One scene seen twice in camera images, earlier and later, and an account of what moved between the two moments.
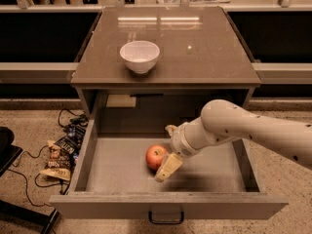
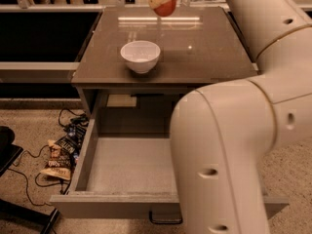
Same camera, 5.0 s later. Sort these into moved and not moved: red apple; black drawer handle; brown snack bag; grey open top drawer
Moved: red apple
Not moved: black drawer handle; grey open top drawer; brown snack bag
